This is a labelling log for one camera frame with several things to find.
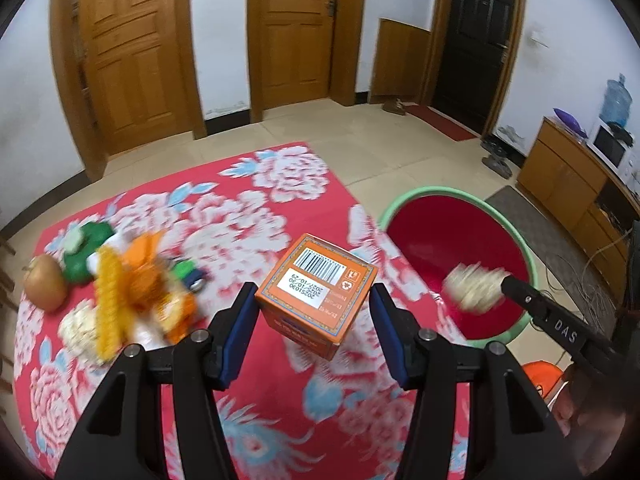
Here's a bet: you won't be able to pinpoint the beige paper ball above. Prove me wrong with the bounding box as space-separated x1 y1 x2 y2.
444 262 511 316

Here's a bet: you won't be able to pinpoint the green clover-shaped toy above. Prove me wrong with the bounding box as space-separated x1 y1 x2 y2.
62 221 117 286

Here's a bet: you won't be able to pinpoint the person's right hand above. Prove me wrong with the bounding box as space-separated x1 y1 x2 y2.
552 362 633 441

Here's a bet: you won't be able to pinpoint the grey floor mat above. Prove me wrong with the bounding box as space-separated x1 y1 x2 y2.
485 185 621 321

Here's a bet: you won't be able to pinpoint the white microwave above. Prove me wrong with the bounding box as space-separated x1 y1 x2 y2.
586 122 632 170

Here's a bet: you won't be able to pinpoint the dark shoes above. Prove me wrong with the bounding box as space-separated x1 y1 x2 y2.
480 135 513 178

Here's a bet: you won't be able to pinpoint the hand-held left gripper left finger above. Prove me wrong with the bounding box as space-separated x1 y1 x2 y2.
54 282 261 480

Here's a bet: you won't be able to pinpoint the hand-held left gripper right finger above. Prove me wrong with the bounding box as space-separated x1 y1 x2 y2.
370 282 583 480

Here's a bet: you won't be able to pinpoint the crumpled white paper ball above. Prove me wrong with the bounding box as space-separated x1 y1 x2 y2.
59 305 101 361

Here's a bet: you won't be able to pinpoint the tangled cables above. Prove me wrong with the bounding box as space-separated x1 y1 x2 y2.
545 230 632 322

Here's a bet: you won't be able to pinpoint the red floral blanket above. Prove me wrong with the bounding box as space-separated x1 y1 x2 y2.
12 141 473 480

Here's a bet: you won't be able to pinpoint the yellow corn toy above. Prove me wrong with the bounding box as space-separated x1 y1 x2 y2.
95 245 127 366

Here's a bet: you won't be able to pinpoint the black door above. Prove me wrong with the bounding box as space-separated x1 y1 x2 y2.
432 0 528 138

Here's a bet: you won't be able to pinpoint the blue water bottle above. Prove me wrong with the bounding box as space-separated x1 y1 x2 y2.
600 74 630 127

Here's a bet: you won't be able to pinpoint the wooden wall panel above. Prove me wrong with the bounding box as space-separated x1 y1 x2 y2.
372 17 432 106

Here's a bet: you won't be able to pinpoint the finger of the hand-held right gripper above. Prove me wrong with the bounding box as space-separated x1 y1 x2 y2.
500 272 589 359

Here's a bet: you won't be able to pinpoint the small green and blue toy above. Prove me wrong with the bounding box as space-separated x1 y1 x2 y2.
170 259 207 293

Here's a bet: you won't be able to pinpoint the red basin with green rim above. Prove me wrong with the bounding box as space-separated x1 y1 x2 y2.
377 186 538 348

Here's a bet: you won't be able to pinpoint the orange cardboard box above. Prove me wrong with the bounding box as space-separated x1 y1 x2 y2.
255 233 378 361

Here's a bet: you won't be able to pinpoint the purple cloth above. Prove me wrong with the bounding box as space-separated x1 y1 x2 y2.
552 107 588 138

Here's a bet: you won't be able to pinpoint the wooden cabinet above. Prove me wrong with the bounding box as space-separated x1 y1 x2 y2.
516 116 640 281

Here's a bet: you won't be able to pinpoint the wooden door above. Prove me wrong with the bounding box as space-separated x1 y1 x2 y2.
247 0 358 123
50 0 207 181

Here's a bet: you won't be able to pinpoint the red doormat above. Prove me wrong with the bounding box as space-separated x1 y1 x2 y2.
405 104 478 143

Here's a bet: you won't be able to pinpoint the apple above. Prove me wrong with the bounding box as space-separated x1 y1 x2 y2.
22 254 68 312

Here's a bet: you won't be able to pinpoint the orange snack packet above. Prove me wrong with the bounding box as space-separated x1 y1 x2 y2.
122 232 198 346

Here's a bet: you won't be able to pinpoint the orange plastic stool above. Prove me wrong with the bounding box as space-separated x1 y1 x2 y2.
520 360 571 406

